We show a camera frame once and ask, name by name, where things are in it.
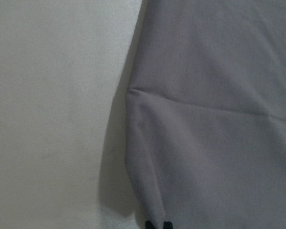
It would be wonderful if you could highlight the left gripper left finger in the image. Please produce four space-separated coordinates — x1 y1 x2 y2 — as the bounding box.
145 220 155 229

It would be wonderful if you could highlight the brown t-shirt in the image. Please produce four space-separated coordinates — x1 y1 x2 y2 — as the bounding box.
125 0 286 229

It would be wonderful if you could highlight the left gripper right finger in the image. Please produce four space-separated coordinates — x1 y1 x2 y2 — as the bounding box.
163 221 174 229

